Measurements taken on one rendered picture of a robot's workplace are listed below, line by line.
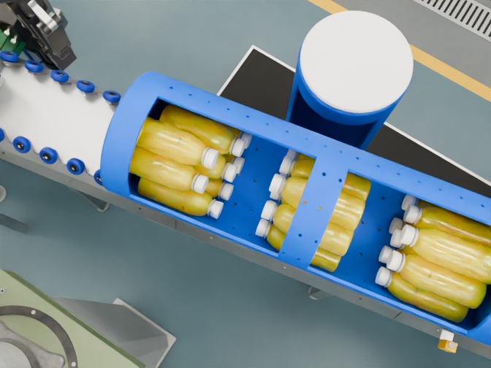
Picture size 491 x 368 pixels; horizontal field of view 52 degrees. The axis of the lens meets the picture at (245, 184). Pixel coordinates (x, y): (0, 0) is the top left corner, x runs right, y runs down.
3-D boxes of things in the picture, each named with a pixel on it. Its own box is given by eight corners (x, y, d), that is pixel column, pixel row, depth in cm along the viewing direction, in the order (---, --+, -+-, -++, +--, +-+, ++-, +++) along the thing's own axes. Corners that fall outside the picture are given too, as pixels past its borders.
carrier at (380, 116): (277, 133, 214) (277, 198, 207) (297, 11, 130) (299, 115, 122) (344, 133, 214) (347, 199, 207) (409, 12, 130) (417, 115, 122)
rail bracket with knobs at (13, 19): (25, 52, 141) (9, 32, 131) (3, 44, 142) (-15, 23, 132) (43, 23, 143) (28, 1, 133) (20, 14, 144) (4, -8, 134)
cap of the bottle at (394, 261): (392, 269, 108) (384, 266, 108) (400, 253, 108) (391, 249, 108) (397, 271, 104) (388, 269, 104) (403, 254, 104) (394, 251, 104)
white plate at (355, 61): (299, 9, 129) (299, 12, 130) (301, 111, 121) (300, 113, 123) (409, 10, 128) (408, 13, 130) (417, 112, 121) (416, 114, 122)
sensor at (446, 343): (448, 352, 120) (456, 353, 116) (436, 347, 121) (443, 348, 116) (457, 320, 122) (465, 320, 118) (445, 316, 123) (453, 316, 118)
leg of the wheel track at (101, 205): (106, 214, 221) (52, 173, 160) (93, 209, 221) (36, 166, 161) (112, 201, 222) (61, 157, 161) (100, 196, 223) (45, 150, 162)
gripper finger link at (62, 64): (56, 29, 69) (61, 33, 69) (74, 55, 76) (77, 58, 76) (40, 44, 69) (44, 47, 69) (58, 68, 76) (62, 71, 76)
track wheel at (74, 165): (62, 160, 124) (67, 155, 126) (67, 175, 127) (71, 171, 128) (78, 161, 123) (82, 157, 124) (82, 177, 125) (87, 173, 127)
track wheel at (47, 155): (57, 164, 126) (61, 160, 127) (48, 148, 124) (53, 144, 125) (43, 166, 128) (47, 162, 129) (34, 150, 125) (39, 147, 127)
